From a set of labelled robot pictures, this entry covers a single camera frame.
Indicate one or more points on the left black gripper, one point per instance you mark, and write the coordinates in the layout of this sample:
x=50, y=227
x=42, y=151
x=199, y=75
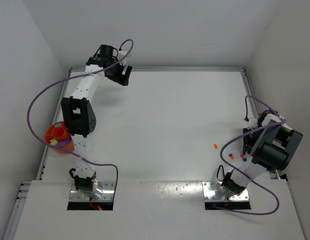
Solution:
x=118, y=74

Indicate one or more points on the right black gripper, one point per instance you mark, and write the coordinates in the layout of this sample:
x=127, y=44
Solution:
x=247, y=141

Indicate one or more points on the purple lego brick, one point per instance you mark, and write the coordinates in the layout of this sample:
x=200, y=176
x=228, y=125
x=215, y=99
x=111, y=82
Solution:
x=64, y=143

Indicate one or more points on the lime green lego brick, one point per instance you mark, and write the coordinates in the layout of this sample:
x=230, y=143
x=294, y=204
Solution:
x=53, y=142

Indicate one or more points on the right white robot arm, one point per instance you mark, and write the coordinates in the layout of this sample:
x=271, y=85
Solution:
x=270, y=143

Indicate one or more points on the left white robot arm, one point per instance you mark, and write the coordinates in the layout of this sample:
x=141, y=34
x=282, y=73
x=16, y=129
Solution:
x=78, y=114

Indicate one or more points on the orange divided container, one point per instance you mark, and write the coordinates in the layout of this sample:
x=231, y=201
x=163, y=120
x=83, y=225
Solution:
x=59, y=134

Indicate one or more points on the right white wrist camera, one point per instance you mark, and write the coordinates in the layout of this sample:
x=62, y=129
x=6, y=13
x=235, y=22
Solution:
x=252, y=124

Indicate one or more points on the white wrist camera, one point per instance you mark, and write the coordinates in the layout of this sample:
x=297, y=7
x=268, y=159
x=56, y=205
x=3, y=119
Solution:
x=122, y=57
x=252, y=124

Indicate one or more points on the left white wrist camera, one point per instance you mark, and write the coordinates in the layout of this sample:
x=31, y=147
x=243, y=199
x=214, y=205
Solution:
x=122, y=57

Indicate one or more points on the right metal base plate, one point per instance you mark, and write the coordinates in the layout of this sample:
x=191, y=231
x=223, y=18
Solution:
x=213, y=192

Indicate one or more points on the metal base plate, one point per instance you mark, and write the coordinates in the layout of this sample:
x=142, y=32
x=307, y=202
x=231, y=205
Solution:
x=104, y=192
x=213, y=192

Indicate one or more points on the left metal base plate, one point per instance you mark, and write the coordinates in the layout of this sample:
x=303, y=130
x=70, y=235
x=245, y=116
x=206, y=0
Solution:
x=104, y=192

